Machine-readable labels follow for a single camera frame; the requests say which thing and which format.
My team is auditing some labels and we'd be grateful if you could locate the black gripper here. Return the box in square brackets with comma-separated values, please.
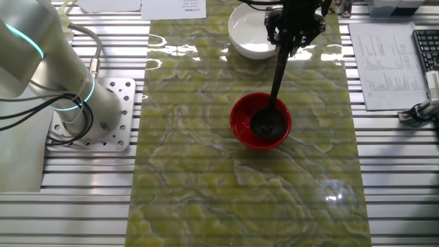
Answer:
[263, 0, 327, 56]

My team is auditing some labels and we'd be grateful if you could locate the black ladle spoon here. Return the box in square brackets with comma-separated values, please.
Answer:
[249, 32, 296, 140]

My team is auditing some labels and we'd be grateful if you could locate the white bowl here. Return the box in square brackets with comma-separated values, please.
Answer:
[228, 3, 287, 60]

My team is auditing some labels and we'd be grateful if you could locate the red bowl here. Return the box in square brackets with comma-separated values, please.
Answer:
[229, 92, 293, 150]

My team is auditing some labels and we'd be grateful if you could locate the grey box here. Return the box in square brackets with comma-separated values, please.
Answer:
[366, 0, 401, 19]

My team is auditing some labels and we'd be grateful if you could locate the printed table paper sheet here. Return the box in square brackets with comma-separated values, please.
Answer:
[348, 22, 429, 111]

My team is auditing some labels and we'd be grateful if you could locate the black and white box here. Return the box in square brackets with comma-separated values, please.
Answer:
[390, 0, 426, 17]

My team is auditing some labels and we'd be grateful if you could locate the white paper with Chinese text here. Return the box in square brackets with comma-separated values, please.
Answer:
[141, 0, 207, 21]

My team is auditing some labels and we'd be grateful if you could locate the black keyboard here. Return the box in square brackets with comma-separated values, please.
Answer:
[412, 29, 439, 73]

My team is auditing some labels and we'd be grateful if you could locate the blank white paper sheet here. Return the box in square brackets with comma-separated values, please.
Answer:
[77, 0, 142, 14]

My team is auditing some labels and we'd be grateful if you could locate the green marble pattern mat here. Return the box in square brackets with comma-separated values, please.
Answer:
[125, 0, 373, 247]

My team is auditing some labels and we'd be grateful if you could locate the yellow fly swatter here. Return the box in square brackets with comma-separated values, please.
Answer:
[54, 0, 75, 34]

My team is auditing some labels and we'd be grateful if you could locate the thick black cable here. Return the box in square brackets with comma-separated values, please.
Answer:
[239, 0, 285, 6]

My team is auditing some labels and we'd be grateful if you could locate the small metal bracket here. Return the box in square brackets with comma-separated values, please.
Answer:
[339, 0, 354, 19]

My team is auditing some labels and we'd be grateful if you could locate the silver ribbed camera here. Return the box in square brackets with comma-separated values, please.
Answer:
[425, 70, 439, 101]

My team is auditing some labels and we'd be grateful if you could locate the metal camera mount clamp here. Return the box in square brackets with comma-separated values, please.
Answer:
[397, 98, 439, 124]

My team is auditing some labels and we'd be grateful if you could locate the grey hose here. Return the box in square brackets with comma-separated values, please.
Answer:
[67, 23, 104, 80]

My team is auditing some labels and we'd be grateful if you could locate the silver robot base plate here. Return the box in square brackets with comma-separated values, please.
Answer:
[46, 77, 137, 153]

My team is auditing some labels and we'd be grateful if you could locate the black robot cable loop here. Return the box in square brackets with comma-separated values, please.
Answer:
[0, 92, 95, 147]

